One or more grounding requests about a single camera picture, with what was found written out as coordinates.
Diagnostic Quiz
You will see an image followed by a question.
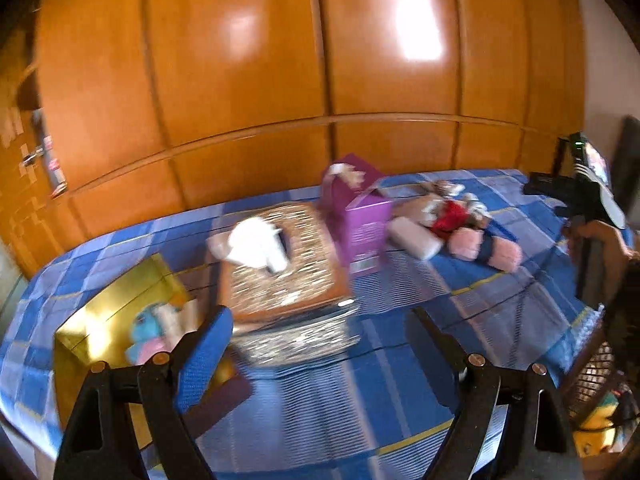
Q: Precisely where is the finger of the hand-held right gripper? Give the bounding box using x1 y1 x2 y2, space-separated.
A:
523 171 568 197

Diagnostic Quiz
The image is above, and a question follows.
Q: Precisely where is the plush doll with red shirt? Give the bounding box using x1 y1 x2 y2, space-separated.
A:
400 180 524 273

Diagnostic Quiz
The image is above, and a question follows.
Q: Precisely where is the brown glitter box lid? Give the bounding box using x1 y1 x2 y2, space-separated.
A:
232 302 362 367

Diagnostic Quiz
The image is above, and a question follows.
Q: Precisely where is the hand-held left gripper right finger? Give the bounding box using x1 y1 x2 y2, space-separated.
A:
404 306 583 480

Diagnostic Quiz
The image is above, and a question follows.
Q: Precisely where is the brown glitter box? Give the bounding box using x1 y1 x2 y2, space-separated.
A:
219 200 361 323

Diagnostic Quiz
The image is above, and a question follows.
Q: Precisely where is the metal door handle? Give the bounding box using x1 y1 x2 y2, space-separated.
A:
20 144 52 168

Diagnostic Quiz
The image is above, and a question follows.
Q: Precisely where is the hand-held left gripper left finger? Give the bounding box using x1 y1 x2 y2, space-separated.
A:
52 304 251 480

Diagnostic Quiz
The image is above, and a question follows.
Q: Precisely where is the white crumpled cloth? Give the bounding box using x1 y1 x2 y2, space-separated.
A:
207 217 293 275

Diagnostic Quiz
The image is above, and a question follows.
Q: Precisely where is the gold box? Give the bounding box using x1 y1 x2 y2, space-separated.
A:
54 254 251 456

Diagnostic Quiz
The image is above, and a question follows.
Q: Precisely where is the white towel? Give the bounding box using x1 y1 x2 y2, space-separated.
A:
390 217 444 261

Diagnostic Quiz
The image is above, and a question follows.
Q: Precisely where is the yellow object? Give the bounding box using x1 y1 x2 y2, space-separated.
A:
572 395 632 462

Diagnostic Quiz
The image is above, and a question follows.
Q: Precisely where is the blue and pink plush toy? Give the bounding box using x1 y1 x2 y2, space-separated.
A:
125 302 187 366

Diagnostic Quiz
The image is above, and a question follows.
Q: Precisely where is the bed with blue checked sheet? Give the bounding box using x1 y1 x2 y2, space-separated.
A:
0 167 608 480

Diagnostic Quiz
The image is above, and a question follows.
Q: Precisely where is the wooden wardrobe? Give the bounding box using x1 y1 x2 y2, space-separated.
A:
0 0 588 273

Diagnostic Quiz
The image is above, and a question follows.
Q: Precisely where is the person's right hand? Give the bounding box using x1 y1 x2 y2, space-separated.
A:
567 219 638 273

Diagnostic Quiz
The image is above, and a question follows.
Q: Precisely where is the purple box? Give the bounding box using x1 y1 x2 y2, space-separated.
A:
321 154 394 276

